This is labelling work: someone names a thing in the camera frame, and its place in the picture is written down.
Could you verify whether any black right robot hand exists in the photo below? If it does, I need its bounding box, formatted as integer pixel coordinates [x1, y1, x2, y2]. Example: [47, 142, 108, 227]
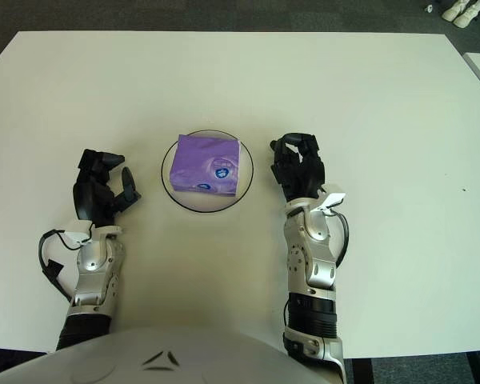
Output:
[268, 133, 328, 203]

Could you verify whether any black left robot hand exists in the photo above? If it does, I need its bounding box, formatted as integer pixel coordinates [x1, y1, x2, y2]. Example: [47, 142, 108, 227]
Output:
[72, 148, 142, 228]

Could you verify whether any purple tissue paper pack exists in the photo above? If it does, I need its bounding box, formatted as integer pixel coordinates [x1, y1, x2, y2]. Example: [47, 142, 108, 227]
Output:
[169, 133, 241, 198]

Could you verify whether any white plate with black rim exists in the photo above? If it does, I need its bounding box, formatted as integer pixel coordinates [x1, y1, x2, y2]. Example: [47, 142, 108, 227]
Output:
[160, 129, 254, 213]

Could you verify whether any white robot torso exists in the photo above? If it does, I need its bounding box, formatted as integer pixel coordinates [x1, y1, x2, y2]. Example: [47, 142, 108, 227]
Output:
[0, 323, 325, 384]

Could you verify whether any white shoe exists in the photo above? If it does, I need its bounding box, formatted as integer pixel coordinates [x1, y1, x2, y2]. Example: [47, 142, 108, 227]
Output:
[454, 2, 480, 28]
[442, 0, 471, 21]

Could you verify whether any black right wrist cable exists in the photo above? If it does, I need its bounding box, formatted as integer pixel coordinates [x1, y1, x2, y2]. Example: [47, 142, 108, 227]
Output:
[328, 207, 350, 267]

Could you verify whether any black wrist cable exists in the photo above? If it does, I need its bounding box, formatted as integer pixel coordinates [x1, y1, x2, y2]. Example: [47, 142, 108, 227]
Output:
[38, 228, 96, 301]
[328, 207, 350, 267]

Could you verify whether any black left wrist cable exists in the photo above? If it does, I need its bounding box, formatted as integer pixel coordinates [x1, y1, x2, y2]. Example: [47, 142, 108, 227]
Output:
[38, 228, 96, 301]

